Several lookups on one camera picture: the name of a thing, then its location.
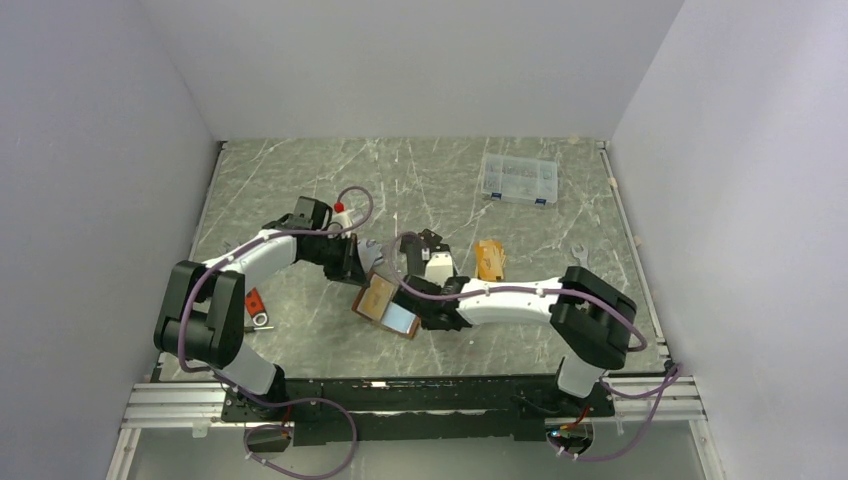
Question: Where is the red handled adjustable wrench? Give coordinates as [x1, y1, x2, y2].
[244, 288, 269, 327]

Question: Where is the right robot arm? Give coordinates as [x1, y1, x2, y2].
[392, 266, 648, 415]

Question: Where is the aluminium rail frame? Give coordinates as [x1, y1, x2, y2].
[106, 376, 726, 479]

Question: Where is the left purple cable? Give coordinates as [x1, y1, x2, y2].
[177, 185, 375, 480]

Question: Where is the brown leather card holder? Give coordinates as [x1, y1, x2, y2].
[351, 271, 420, 339]

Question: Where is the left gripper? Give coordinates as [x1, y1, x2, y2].
[304, 232, 370, 287]

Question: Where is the clear plastic organizer box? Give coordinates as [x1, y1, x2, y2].
[481, 153, 559, 207]

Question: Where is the silver open-end spanner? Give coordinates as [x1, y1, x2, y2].
[571, 244, 590, 268]

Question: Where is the single orange card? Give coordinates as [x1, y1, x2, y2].
[354, 274, 396, 322]

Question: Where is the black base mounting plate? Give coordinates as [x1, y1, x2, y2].
[221, 374, 615, 446]

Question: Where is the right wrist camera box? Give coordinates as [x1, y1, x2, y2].
[424, 251, 455, 287]

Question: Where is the orange card stack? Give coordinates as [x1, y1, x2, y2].
[474, 239, 506, 282]

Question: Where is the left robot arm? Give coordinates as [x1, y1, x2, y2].
[153, 196, 370, 420]

